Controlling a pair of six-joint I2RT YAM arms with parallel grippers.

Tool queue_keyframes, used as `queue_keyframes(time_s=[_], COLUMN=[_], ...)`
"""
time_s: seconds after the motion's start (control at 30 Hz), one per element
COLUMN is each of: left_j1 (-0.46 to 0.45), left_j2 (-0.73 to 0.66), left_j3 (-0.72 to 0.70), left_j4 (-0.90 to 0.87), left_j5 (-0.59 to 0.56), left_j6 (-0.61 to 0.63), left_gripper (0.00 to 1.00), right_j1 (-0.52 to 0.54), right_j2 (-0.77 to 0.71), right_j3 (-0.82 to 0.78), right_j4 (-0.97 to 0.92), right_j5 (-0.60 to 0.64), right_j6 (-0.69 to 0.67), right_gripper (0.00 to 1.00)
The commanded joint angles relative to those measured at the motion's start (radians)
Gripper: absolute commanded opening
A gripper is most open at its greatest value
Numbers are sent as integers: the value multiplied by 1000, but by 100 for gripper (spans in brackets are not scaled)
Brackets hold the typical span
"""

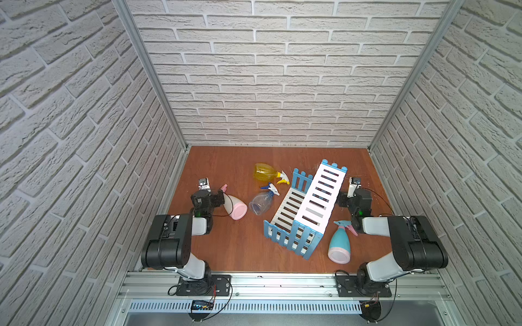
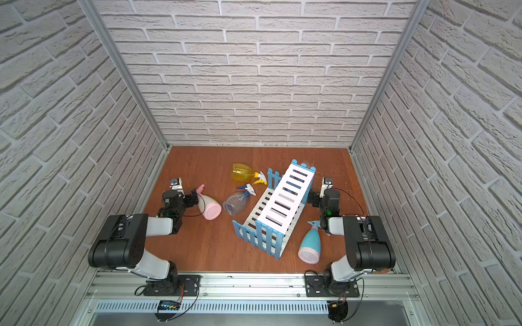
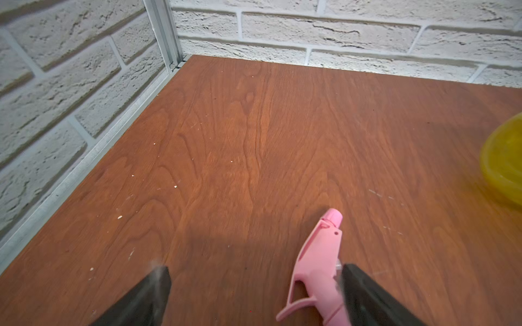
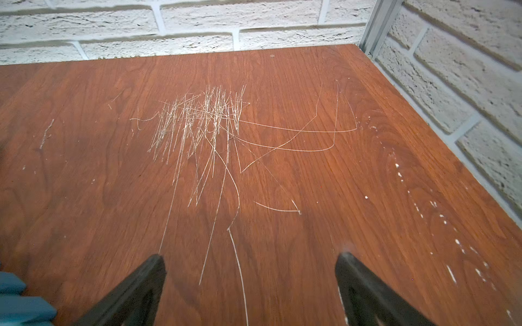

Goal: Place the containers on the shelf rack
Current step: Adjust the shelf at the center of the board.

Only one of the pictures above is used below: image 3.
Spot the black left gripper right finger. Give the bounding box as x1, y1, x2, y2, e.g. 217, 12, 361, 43
341, 264, 425, 326

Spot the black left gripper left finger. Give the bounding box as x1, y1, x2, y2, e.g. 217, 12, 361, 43
91, 266, 171, 326

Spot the pink white spray bottle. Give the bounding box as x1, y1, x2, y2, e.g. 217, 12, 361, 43
276, 209, 351, 325

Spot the yellow spray bottle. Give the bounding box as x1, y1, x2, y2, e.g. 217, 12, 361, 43
480, 114, 521, 206

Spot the aluminium corner post left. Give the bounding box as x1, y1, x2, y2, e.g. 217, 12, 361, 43
144, 0, 184, 73

